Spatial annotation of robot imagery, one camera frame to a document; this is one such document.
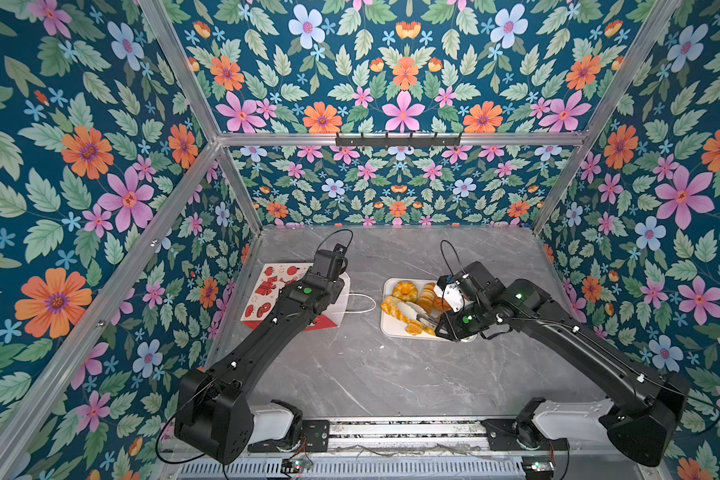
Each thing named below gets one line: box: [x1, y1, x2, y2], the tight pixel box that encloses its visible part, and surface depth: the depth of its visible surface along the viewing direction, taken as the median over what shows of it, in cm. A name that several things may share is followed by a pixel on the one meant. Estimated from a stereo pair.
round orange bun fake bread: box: [392, 280, 419, 302], surface depth 100 cm
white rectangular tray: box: [380, 277, 477, 343], surface depth 93 cm
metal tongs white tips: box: [398, 302, 440, 329], surface depth 80 cm
